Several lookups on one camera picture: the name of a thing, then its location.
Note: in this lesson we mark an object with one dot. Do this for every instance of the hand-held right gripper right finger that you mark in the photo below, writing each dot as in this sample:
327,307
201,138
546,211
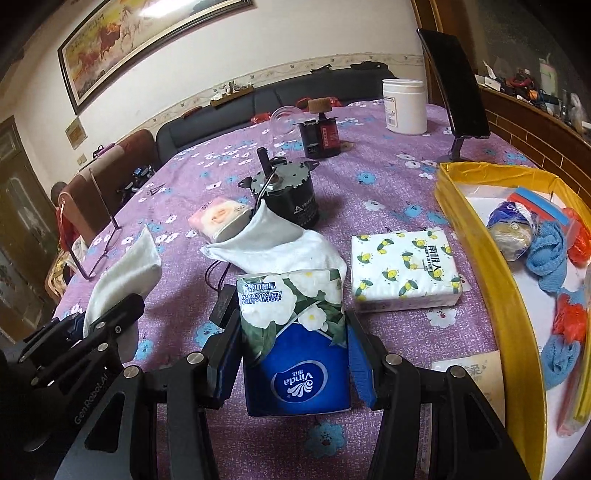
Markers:
360,369

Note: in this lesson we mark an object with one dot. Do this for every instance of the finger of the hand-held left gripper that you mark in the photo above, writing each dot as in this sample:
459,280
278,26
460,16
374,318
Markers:
74,325
115,318

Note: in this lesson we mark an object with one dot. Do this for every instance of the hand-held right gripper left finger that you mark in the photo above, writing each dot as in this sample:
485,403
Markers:
227,369

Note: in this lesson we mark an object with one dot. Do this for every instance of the white towel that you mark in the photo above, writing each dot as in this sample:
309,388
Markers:
124,272

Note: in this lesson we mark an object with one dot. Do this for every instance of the blue floral tissue pack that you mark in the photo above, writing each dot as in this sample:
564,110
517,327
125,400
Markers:
300,378

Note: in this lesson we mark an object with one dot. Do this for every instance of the lemon print tissue pack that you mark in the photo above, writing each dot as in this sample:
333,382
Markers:
401,272

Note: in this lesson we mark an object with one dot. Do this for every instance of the white sock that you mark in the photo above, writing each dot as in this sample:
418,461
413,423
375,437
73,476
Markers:
286,244

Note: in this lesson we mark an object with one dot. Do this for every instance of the pink tissue pack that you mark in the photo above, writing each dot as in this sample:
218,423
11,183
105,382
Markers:
217,214

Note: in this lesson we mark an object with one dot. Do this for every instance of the yellow cardboard box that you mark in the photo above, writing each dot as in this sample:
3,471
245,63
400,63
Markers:
489,258

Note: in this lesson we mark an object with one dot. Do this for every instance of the black power adapter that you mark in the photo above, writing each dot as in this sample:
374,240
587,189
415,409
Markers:
224,300

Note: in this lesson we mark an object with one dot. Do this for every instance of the carved dark wooden door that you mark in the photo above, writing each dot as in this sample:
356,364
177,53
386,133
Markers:
18,230

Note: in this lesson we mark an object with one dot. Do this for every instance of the brown chair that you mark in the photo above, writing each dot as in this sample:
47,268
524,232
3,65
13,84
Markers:
115,184

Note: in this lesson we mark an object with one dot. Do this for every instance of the black electric motor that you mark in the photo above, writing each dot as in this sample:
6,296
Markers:
291,194

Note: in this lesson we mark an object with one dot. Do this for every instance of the purple floral tablecloth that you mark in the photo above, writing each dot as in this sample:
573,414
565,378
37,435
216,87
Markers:
392,184

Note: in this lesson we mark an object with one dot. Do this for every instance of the blue white food packet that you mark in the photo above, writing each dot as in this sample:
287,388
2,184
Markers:
508,226

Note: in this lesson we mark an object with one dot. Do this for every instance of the blue knitted cloth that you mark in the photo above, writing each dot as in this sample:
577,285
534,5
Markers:
549,251

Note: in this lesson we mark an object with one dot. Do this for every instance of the red black small device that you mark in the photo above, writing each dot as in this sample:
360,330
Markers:
323,136

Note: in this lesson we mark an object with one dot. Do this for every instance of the black phone stand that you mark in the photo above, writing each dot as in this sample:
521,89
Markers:
459,150

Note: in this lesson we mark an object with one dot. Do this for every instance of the wooden tea tray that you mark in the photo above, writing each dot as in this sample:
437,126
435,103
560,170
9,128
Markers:
231,94

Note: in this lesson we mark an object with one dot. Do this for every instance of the clear plastic cup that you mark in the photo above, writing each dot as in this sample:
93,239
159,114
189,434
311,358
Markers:
282,121

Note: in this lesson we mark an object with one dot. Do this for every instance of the red plastic bag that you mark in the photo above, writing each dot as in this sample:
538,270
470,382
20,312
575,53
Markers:
579,235

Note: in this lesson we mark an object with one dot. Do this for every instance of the white plastic jar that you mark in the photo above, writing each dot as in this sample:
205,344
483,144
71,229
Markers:
405,108

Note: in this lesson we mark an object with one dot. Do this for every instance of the red bag on sofa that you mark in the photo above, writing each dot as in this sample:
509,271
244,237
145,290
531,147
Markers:
334,101

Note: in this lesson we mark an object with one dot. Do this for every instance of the black sofa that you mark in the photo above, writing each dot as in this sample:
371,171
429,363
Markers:
277,101

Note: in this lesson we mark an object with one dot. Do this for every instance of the framed horse painting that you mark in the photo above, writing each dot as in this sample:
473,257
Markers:
138,46

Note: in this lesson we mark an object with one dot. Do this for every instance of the black smartphone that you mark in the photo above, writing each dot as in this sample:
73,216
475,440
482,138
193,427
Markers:
455,83

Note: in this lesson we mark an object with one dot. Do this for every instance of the wooden cabinet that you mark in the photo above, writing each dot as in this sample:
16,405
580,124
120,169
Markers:
531,120

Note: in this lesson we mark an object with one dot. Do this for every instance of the pile of countertop clutter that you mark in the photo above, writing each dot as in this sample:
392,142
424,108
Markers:
540,85

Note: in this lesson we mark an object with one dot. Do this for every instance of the pale green bottle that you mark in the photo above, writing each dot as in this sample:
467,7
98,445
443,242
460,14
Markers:
549,74

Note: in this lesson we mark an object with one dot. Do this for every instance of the small gold wall frame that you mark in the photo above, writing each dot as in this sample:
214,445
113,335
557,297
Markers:
76,131

